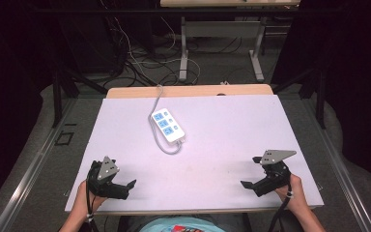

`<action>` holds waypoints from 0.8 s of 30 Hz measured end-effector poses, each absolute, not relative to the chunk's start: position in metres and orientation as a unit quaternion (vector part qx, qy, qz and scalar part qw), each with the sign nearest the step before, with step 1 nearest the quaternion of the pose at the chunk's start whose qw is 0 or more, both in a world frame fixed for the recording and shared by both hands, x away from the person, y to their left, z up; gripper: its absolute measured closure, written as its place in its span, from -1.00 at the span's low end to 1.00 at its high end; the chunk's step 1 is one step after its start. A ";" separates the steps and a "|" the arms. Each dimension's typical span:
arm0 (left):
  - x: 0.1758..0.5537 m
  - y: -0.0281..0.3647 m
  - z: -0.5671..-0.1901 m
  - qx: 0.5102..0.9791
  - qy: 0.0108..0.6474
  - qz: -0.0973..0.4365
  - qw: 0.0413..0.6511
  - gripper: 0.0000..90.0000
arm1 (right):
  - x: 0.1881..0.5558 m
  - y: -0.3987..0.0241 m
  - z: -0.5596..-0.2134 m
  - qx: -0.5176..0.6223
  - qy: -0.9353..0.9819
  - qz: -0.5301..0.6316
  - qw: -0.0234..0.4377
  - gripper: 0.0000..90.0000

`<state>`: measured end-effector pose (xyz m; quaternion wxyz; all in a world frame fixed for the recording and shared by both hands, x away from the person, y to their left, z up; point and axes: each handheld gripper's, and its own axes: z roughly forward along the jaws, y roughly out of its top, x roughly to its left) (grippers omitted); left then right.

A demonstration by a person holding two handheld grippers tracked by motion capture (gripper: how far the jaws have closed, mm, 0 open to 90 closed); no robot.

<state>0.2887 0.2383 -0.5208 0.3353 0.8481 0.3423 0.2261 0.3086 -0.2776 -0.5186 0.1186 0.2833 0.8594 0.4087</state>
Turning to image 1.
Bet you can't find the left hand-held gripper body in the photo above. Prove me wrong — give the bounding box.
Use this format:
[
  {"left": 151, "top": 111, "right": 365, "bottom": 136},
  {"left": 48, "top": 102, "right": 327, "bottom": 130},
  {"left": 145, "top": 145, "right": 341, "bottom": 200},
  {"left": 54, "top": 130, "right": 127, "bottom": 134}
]
[{"left": 86, "top": 156, "right": 128, "bottom": 200}]

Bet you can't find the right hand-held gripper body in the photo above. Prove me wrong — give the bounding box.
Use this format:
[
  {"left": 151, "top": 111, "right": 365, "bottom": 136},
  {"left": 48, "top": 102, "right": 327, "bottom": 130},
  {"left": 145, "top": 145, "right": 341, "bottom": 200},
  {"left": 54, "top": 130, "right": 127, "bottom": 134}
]
[{"left": 254, "top": 149, "right": 299, "bottom": 198}]

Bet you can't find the person's left hand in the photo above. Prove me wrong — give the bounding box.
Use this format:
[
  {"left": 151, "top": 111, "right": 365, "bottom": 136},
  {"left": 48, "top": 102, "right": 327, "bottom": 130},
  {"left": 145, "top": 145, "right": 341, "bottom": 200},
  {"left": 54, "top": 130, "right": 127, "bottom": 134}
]
[{"left": 72, "top": 179, "right": 109, "bottom": 217}]

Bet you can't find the person's right hand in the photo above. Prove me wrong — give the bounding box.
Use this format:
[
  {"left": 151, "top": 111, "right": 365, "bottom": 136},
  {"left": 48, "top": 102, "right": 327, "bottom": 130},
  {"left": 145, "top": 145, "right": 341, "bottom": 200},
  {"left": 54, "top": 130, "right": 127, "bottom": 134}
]
[{"left": 273, "top": 173, "right": 309, "bottom": 213}]

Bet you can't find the white table mat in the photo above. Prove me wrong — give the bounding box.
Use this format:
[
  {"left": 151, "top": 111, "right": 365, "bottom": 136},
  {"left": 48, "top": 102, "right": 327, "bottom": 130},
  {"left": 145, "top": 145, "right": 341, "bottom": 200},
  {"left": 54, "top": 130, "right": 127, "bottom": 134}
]
[{"left": 64, "top": 94, "right": 325, "bottom": 214}]

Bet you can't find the person's light blue shirt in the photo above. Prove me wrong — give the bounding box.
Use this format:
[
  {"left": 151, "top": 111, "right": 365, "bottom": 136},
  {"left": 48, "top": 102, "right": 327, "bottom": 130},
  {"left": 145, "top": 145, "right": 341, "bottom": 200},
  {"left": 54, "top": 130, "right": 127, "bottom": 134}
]
[{"left": 137, "top": 216, "right": 227, "bottom": 232}]

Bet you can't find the white power strip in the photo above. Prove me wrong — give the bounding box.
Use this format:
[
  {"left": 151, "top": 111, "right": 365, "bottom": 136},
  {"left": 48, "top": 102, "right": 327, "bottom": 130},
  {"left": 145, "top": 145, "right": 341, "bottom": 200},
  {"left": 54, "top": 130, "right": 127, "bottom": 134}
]
[{"left": 150, "top": 107, "right": 187, "bottom": 145}]

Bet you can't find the black metal stand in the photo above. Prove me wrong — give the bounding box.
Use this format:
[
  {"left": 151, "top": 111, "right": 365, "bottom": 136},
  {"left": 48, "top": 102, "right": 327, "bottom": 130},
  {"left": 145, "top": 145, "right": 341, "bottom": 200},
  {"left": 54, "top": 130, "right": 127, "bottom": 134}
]
[
  {"left": 51, "top": 68, "right": 108, "bottom": 129},
  {"left": 271, "top": 67, "right": 328, "bottom": 131}
]

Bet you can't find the wooden table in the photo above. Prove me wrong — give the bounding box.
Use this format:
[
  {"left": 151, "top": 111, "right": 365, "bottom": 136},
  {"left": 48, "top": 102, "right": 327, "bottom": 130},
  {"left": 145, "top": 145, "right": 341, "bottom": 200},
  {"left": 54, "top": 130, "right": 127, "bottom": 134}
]
[{"left": 91, "top": 83, "right": 323, "bottom": 217}]

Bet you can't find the table with grey metal legs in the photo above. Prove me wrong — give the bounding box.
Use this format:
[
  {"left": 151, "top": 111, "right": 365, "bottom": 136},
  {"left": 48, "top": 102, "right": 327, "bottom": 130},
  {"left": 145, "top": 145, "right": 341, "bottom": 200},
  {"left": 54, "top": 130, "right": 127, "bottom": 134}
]
[{"left": 159, "top": 0, "right": 301, "bottom": 83}]

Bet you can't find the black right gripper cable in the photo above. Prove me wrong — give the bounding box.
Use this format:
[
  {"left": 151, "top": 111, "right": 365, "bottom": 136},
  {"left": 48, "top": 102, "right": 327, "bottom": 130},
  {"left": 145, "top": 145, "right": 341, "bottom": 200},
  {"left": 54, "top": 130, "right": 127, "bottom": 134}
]
[{"left": 268, "top": 183, "right": 295, "bottom": 232}]

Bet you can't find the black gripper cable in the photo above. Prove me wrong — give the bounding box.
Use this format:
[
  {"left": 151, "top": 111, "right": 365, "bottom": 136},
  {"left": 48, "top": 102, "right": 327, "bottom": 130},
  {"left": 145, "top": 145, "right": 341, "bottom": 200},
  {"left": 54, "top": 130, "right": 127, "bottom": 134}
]
[
  {"left": 268, "top": 183, "right": 295, "bottom": 232},
  {"left": 85, "top": 180, "right": 100, "bottom": 232}
]

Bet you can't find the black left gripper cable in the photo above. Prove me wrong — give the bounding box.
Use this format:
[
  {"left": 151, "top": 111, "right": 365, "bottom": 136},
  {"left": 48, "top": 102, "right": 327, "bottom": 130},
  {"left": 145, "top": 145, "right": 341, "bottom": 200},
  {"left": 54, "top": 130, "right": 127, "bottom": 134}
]
[{"left": 85, "top": 180, "right": 100, "bottom": 232}]

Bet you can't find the grey power strip cable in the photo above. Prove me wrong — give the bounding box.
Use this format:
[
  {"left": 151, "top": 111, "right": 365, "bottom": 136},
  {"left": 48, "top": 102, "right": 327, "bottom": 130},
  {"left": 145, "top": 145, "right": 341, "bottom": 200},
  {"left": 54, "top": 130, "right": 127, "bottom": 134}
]
[{"left": 147, "top": 84, "right": 186, "bottom": 156}]

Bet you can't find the aluminium floor rail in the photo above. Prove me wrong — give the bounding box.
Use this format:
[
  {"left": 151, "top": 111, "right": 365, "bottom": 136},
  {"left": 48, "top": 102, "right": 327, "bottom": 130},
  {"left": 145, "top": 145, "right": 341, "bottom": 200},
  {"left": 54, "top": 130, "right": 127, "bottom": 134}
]
[
  {"left": 0, "top": 98, "right": 77, "bottom": 232},
  {"left": 300, "top": 98, "right": 371, "bottom": 232}
]

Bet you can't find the tangle of floor cables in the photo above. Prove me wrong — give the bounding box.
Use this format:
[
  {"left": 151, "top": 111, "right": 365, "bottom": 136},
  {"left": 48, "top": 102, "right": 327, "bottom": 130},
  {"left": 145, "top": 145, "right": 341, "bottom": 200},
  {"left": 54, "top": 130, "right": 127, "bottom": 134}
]
[{"left": 98, "top": 14, "right": 204, "bottom": 89}]

